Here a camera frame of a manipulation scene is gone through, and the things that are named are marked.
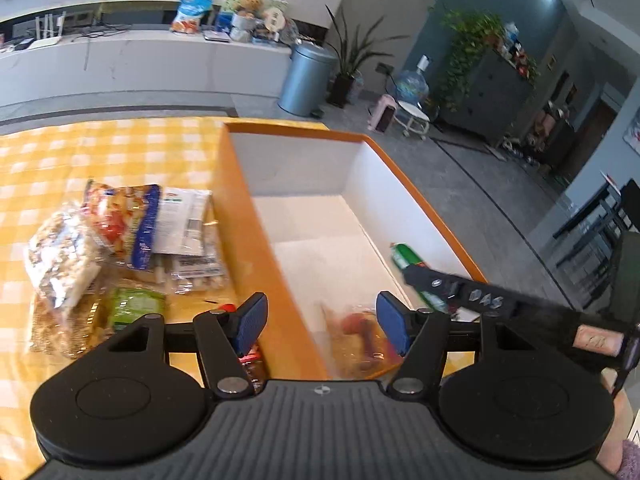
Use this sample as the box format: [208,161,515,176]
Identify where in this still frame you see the green snack packet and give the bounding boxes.
[107,287,166,330]

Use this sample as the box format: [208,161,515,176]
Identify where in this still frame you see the tall potted plant right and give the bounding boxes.
[326,6,408,108]

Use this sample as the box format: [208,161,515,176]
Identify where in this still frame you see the blue mixed snack bag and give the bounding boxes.
[82,180,162,271]

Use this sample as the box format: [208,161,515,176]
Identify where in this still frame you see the grey trash can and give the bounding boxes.
[278,41,337,117]

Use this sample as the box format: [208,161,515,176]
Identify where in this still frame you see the orange cardboard box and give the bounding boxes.
[212,120,483,380]

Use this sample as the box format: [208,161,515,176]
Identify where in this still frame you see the blue snack bag on shelf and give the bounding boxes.
[170,0,213,35]

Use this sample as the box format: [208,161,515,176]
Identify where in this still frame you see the person right hand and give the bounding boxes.
[597,390,639,480]

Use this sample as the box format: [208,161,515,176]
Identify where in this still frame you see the yellow checkered tablecloth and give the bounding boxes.
[1,117,328,479]

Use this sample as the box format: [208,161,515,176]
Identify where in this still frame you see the small cola bottle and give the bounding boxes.
[222,294,268,393]

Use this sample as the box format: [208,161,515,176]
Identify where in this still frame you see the teddy bear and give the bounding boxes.
[230,0,264,42]

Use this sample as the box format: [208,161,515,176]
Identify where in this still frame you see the pink small heater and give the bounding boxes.
[368,94,397,133]

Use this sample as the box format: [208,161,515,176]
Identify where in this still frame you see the clear bag of white balls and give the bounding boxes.
[168,221,229,295]

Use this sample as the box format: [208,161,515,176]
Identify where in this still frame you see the white peanut bag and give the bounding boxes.
[24,203,108,309]

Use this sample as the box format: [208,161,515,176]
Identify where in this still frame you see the white long snack packet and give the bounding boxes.
[152,188,210,257]

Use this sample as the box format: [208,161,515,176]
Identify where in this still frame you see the white wifi router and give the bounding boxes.
[28,12,66,50]

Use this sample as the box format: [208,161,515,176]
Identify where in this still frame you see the white round stool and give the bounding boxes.
[394,101,431,140]

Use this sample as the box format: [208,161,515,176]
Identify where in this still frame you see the green sausage stick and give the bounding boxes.
[390,243,449,314]

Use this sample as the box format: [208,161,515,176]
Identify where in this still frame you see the blue water jug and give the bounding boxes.
[394,55,431,107]

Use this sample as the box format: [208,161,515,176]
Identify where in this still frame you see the white tv console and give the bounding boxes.
[1,30,291,106]

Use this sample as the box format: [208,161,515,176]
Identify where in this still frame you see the orange cracker bag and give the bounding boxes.
[27,286,114,360]

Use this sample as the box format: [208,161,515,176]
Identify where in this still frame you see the dark grey cabinet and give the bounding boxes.
[439,51,533,146]

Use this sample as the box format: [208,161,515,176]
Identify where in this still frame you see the dried fruit mix bag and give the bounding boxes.
[321,304,401,380]

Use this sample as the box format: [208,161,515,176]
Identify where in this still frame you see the hanging ivy plant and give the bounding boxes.
[438,11,504,110]

